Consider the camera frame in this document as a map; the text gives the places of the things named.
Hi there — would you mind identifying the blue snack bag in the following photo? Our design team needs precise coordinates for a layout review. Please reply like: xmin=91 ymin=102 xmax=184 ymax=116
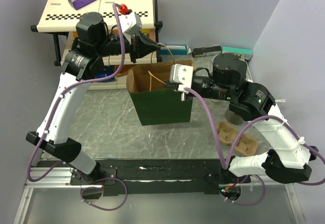
xmin=95 ymin=66 xmax=116 ymax=83

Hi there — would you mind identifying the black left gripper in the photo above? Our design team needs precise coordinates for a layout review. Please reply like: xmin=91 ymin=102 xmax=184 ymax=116
xmin=95 ymin=29 xmax=161 ymax=63

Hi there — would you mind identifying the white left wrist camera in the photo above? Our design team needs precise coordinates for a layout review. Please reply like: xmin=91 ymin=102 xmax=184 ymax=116
xmin=118 ymin=4 xmax=142 ymax=36

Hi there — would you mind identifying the aluminium rail frame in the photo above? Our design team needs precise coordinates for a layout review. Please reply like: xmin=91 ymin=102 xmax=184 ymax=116
xmin=14 ymin=168 xmax=305 ymax=223

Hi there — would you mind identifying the black flat box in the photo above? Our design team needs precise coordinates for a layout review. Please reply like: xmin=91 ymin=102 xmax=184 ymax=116
xmin=191 ymin=46 xmax=222 ymax=57

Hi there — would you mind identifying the brown pulp cup carrier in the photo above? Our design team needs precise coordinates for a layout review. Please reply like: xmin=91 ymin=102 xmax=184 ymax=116
xmin=215 ymin=121 xmax=259 ymax=157

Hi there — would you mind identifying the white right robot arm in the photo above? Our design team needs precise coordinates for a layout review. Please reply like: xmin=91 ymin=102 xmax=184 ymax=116
xmin=167 ymin=53 xmax=320 ymax=185

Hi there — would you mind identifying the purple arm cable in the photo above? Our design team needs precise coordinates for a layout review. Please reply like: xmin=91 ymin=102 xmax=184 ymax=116
xmin=26 ymin=3 xmax=129 ymax=211
xmin=182 ymin=87 xmax=325 ymax=206

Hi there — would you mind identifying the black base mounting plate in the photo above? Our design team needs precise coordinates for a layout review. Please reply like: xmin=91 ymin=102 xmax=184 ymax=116
xmin=38 ymin=158 xmax=280 ymax=197

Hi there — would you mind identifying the blue flat box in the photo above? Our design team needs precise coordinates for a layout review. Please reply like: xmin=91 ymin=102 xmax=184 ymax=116
xmin=159 ymin=45 xmax=191 ymax=55

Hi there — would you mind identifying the metal straw holder cup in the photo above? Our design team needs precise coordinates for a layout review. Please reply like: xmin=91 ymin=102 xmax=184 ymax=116
xmin=224 ymin=109 xmax=244 ymax=125

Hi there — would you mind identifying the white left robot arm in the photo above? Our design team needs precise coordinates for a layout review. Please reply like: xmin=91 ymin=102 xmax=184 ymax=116
xmin=26 ymin=11 xmax=160 ymax=184

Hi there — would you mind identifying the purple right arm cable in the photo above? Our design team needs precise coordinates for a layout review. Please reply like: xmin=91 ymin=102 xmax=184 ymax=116
xmin=182 ymin=87 xmax=325 ymax=206

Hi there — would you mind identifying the teal flat box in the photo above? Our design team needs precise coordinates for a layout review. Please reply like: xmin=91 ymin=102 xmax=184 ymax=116
xmin=222 ymin=46 xmax=253 ymax=60

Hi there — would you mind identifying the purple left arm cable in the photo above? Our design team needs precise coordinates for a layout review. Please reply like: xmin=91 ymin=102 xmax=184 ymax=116
xmin=26 ymin=3 xmax=129 ymax=211

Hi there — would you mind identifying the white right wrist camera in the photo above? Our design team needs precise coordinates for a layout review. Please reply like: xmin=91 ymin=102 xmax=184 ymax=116
xmin=169 ymin=64 xmax=193 ymax=102

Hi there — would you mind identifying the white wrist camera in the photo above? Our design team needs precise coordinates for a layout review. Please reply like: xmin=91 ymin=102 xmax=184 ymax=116
xmin=118 ymin=4 xmax=142 ymax=36
xmin=169 ymin=64 xmax=193 ymax=102

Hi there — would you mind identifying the brown green paper bag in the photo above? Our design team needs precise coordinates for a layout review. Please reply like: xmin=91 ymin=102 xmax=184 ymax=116
xmin=126 ymin=59 xmax=194 ymax=126

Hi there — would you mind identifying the orange snack bag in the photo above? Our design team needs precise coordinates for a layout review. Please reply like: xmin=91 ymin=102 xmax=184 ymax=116
xmin=116 ymin=65 xmax=134 ymax=77

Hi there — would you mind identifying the beige three-tier shelf rack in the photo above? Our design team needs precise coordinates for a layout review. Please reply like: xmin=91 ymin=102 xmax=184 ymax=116
xmin=30 ymin=0 xmax=164 ymax=90

